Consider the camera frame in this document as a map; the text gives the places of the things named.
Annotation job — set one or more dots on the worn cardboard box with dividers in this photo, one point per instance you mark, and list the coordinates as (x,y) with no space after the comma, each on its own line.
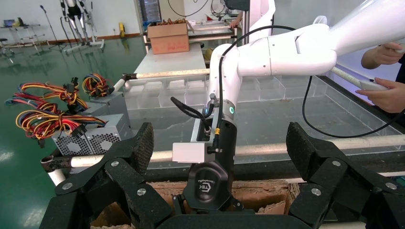
(253,192)

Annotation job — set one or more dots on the white work table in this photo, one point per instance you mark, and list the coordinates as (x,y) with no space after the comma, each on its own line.
(171,61)

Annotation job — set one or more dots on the metal desk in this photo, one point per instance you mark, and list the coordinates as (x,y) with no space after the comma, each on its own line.
(19,27)

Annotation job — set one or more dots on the operator right forearm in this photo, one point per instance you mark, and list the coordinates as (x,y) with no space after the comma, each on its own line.
(368,58)

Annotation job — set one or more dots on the laptop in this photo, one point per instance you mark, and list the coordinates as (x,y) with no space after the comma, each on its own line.
(9,23)

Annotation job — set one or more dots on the long white frame pipe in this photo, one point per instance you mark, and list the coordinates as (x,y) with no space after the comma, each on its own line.
(174,73)
(262,149)

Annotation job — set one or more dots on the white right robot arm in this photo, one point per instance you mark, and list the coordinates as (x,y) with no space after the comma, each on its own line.
(284,53)

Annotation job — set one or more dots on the black microphone stand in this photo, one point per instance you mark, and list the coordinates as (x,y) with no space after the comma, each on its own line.
(42,8)

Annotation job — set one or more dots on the operator left hand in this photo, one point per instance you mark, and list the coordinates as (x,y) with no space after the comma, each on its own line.
(392,99)

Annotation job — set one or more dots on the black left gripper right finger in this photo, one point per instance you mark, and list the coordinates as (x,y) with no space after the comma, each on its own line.
(300,148)

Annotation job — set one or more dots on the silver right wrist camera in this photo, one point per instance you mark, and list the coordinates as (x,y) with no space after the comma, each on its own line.
(189,152)

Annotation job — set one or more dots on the legged robot on stand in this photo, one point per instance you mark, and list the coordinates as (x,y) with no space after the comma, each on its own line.
(74,12)

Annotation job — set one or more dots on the operator right hand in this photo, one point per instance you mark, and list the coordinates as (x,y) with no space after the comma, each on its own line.
(389,53)

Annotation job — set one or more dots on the black stool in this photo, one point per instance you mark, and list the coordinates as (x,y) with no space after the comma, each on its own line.
(3,40)

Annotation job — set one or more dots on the bystander hand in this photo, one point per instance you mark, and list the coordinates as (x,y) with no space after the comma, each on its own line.
(234,24)

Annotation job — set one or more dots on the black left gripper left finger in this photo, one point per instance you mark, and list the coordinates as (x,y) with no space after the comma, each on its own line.
(144,147)

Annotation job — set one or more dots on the short white frame pipe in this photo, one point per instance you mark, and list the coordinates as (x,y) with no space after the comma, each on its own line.
(118,84)

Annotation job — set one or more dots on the white frame leg pipe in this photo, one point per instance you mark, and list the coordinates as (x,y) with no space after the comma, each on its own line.
(57,177)

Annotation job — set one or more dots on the dark metal pipe joint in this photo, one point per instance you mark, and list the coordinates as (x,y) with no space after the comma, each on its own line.
(129,76)
(55,162)

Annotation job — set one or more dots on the dark edged workbench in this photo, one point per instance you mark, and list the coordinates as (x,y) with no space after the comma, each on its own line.
(212,32)

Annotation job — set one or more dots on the small brown cardboard box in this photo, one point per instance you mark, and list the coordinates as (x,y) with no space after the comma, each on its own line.
(169,41)

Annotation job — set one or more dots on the dark shelf cabinet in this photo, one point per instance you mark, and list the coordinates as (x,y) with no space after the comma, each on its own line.
(150,9)

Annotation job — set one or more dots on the clear acrylic compartment tray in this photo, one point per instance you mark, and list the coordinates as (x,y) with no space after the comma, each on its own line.
(275,91)

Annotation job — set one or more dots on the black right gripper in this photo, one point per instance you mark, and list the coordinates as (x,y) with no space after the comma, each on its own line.
(208,186)

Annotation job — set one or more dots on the operator black shirt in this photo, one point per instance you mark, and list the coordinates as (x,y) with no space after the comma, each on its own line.
(401,71)

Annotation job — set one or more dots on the yellow floor sign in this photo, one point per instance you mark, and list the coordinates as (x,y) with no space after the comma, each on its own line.
(121,30)

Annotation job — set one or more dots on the white robot torso column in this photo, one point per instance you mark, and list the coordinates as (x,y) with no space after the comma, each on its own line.
(261,15)

